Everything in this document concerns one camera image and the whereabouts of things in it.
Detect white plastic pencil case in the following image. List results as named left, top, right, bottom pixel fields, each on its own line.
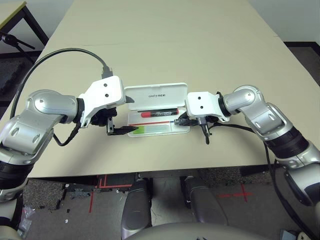
left=123, top=82, right=192, bottom=138

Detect speckled grey floor mat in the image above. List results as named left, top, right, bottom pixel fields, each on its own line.
left=23, top=178, right=67, bottom=211
left=197, top=167, right=273, bottom=187

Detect thick black left camera cable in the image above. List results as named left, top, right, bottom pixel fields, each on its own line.
left=8, top=47, right=114, bottom=126

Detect grey robot thigh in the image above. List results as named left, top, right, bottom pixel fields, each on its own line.
left=183, top=176, right=230, bottom=226
left=121, top=178, right=153, bottom=238

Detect red floor tape lines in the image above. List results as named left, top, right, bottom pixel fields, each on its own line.
left=88, top=173, right=132, bottom=214

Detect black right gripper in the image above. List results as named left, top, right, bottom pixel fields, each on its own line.
left=178, top=111, right=213, bottom=146

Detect wooden side table black frame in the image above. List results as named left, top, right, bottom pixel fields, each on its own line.
left=0, top=1, right=50, bottom=51

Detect crumpled clear plastic bag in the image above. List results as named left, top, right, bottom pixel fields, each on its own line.
left=17, top=204, right=36, bottom=238

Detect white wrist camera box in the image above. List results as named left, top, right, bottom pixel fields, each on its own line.
left=77, top=75, right=127, bottom=128
left=184, top=91, right=231, bottom=124

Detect grey robot right thigh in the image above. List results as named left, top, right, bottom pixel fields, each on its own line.
left=183, top=176, right=230, bottom=226

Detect black foam floor mat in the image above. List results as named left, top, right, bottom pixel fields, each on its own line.
left=0, top=58, right=28, bottom=95

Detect black tripod stand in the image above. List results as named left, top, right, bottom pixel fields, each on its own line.
left=0, top=31, right=36, bottom=65

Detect red floor tape cross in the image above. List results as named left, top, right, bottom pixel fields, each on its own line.
left=217, top=183, right=253, bottom=203

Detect grey robot torso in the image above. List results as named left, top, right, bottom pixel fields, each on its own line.
left=124, top=222, right=253, bottom=240

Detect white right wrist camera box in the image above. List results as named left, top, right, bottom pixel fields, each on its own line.
left=184, top=91, right=231, bottom=124

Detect green and clear pen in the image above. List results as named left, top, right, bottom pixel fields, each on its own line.
left=133, top=125, right=172, bottom=135

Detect thin black left gripper cable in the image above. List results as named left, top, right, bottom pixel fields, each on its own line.
left=53, top=124, right=81, bottom=147

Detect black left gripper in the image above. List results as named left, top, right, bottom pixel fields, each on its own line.
left=91, top=96, right=140, bottom=137

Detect black work table frame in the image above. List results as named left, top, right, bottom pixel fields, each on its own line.
left=27, top=163, right=273, bottom=187

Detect red and black marker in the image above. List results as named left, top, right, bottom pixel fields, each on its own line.
left=140, top=108, right=180, bottom=118

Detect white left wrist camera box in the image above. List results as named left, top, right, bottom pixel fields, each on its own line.
left=77, top=75, right=127, bottom=128

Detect grey robot left thigh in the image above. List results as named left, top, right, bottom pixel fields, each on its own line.
left=121, top=178, right=153, bottom=238

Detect blue grey floor box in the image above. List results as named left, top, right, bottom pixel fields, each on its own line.
left=279, top=228, right=310, bottom=240

